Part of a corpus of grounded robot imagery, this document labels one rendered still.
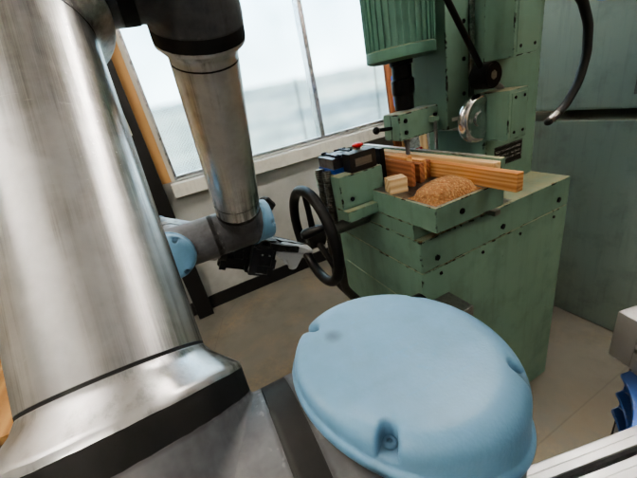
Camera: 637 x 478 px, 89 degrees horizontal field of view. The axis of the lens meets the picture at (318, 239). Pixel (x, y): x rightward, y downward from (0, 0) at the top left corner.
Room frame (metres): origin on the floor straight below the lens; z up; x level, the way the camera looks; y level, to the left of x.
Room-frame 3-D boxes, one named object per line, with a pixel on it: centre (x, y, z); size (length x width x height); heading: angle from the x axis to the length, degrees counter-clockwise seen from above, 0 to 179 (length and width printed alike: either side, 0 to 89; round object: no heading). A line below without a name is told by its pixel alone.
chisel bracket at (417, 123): (0.94, -0.33, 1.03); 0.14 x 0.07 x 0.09; 111
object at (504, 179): (0.87, -0.33, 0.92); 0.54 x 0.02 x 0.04; 21
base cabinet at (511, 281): (0.98, -0.42, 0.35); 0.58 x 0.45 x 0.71; 111
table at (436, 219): (0.92, -0.20, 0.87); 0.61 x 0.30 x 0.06; 21
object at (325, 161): (0.89, -0.12, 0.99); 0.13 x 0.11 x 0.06; 21
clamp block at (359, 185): (0.89, -0.12, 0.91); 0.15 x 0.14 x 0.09; 21
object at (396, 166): (0.89, -0.23, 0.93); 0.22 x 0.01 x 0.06; 21
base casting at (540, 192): (0.98, -0.42, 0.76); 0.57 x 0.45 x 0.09; 111
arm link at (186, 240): (0.52, 0.23, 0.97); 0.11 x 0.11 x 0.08; 20
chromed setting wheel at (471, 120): (0.87, -0.47, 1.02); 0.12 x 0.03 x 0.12; 111
